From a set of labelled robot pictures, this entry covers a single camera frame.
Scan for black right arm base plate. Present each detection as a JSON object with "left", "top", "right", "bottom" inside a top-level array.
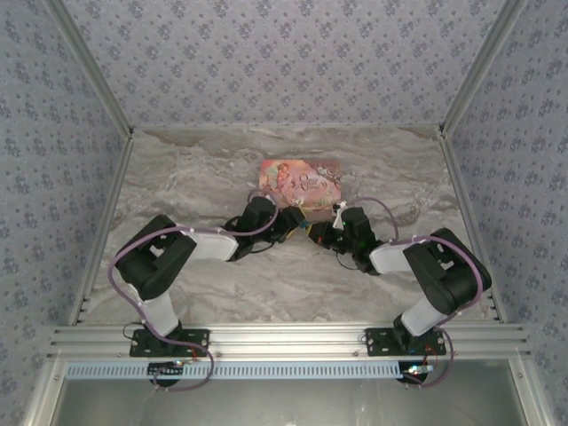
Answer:
[{"left": 364, "top": 327, "right": 446, "bottom": 357}]

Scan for aluminium side rail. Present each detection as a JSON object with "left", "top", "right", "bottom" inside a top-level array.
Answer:
[
  {"left": 437, "top": 130, "right": 509, "bottom": 323},
  {"left": 66, "top": 130, "right": 137, "bottom": 327}
]

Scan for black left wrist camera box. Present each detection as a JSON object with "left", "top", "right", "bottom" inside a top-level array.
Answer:
[{"left": 280, "top": 206, "right": 308, "bottom": 233}]

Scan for small black adapter board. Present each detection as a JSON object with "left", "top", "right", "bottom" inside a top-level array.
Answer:
[
  {"left": 147, "top": 361, "right": 186, "bottom": 383},
  {"left": 398, "top": 361, "right": 435, "bottom": 385}
]

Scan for white slotted cable duct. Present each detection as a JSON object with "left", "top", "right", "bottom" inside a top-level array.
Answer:
[{"left": 65, "top": 360, "right": 512, "bottom": 381}]

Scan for aluminium frame post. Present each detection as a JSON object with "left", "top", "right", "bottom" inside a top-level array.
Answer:
[
  {"left": 43, "top": 0, "right": 136, "bottom": 137},
  {"left": 437, "top": 0, "right": 532, "bottom": 137}
]

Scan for aluminium mounting rail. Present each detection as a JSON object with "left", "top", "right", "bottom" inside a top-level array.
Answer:
[{"left": 47, "top": 322, "right": 532, "bottom": 361}]

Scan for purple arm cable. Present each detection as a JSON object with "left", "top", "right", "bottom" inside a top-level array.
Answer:
[
  {"left": 109, "top": 188, "right": 281, "bottom": 332},
  {"left": 353, "top": 196, "right": 493, "bottom": 332}
]

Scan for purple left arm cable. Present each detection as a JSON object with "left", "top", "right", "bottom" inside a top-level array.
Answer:
[{"left": 109, "top": 188, "right": 281, "bottom": 332}]

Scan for pink storybook tin box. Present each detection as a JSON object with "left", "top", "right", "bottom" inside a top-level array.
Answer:
[{"left": 258, "top": 158, "right": 345, "bottom": 222}]

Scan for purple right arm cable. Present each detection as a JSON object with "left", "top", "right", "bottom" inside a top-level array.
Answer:
[{"left": 353, "top": 196, "right": 493, "bottom": 332}]

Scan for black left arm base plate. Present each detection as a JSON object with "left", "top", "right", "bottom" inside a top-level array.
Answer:
[{"left": 129, "top": 327, "right": 211, "bottom": 358}]

